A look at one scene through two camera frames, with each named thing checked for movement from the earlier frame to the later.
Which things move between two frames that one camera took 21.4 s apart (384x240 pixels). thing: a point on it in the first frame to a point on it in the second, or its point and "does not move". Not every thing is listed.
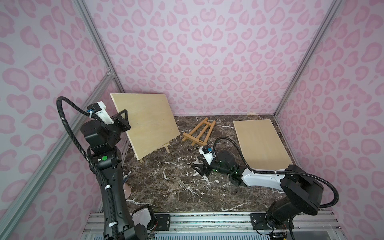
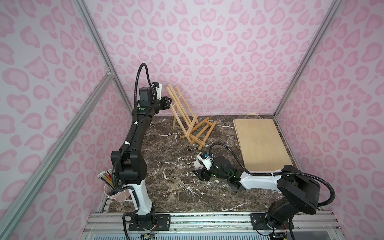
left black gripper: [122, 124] to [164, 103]
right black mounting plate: [258, 221] does not move
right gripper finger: [200, 166] to [198, 172]
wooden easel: [166, 149] to [178, 102]
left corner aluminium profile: [99, 44] does not move
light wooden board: [152, 121] to [260, 147]
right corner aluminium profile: [327, 18] does not move
